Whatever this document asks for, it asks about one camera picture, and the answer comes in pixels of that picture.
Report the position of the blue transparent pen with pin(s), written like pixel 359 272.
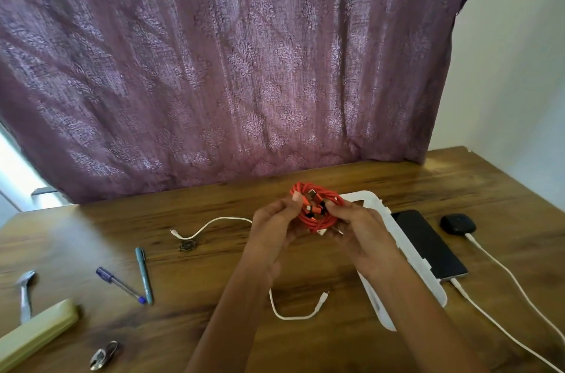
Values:
pixel 119 284

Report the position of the person's left thumb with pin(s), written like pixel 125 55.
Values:
pixel 284 203

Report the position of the person's left forearm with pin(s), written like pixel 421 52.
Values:
pixel 234 324

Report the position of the purple patterned curtain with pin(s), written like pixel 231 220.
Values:
pixel 229 59

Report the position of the person's right forearm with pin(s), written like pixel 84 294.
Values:
pixel 419 324

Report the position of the black earbuds case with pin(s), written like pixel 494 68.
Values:
pixel 457 224

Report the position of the person's right hand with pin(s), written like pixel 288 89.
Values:
pixel 366 240

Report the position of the small bronze trinket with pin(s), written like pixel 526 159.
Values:
pixel 187 246

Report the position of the white plastic tray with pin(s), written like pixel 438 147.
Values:
pixel 416 255

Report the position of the silver metal carabiner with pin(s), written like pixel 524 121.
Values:
pixel 102 357

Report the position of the black smartphone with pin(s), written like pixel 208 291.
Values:
pixel 428 244

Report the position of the white window frame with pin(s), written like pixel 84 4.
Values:
pixel 17 174

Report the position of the person's right thumb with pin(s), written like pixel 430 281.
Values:
pixel 340 207

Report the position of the teal pen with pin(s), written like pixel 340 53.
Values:
pixel 144 275

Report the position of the yellow-green pencil case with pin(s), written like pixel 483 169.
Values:
pixel 35 333

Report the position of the person's left hand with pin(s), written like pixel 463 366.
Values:
pixel 265 240

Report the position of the silver metal tool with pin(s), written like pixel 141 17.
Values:
pixel 25 293

